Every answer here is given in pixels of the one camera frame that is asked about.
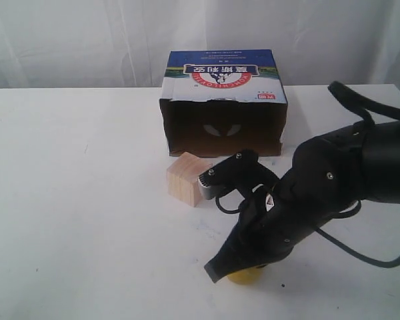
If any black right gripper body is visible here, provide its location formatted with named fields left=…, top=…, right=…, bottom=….
left=231, top=179, right=346, bottom=259

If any yellow round object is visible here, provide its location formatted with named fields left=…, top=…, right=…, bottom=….
left=227, top=266, right=263, bottom=285

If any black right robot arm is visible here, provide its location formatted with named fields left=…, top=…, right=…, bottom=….
left=198, top=81, right=400, bottom=282

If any light wooden cube block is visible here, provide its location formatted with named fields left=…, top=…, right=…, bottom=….
left=166, top=152, right=213, bottom=207

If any blue white cardboard box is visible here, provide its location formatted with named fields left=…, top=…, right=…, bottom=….
left=159, top=49, right=288, bottom=157

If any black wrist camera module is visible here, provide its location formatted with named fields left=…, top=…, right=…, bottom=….
left=197, top=149, right=279, bottom=200

